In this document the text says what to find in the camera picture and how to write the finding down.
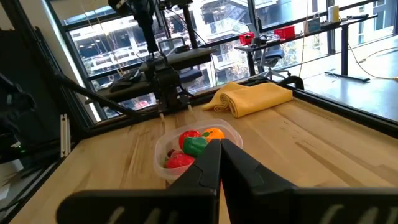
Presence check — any folded yellow cloth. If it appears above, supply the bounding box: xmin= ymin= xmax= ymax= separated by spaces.
xmin=201 ymin=82 xmax=294 ymax=119

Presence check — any black standing desk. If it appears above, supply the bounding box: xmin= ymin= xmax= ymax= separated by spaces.
xmin=234 ymin=14 xmax=379 ymax=83

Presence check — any orange toy fruit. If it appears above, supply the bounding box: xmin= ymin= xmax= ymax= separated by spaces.
xmin=201 ymin=128 xmax=226 ymax=143

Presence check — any black aluminium table frame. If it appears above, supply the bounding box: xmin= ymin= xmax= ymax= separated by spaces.
xmin=0 ymin=26 xmax=398 ymax=224

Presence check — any office chair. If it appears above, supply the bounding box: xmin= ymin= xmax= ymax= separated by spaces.
xmin=253 ymin=23 xmax=292 ymax=80
xmin=158 ymin=36 xmax=205 ymax=85

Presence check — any small blue box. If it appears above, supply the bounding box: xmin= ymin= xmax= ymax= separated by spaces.
xmin=303 ymin=17 xmax=321 ymax=34

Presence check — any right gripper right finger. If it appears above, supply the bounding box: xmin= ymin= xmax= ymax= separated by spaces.
xmin=221 ymin=139 xmax=296 ymax=224

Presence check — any yellow floor cable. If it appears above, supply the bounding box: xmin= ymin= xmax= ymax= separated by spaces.
xmin=347 ymin=42 xmax=398 ymax=81

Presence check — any red toy tomato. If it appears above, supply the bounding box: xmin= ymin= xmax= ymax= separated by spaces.
xmin=178 ymin=129 xmax=202 ymax=150

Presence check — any pink toy fruit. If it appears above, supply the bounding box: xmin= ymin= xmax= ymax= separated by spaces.
xmin=164 ymin=151 xmax=196 ymax=169

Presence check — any white cylinder container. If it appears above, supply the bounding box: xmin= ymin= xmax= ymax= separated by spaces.
xmin=328 ymin=5 xmax=341 ymax=23

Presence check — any green toy bell pepper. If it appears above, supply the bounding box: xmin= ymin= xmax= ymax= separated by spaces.
xmin=182 ymin=136 xmax=208 ymax=158

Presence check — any red plastic box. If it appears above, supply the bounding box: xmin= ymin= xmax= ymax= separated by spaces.
xmin=238 ymin=32 xmax=255 ymax=46
xmin=274 ymin=25 xmax=296 ymax=40

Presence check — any white metal bracket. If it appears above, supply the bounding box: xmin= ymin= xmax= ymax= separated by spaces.
xmin=60 ymin=113 xmax=72 ymax=159

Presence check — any clear plastic tupperware container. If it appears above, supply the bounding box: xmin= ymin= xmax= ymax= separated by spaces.
xmin=153 ymin=118 xmax=244 ymax=184

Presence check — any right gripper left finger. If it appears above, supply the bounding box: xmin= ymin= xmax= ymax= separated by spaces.
xmin=167 ymin=139 xmax=223 ymax=224

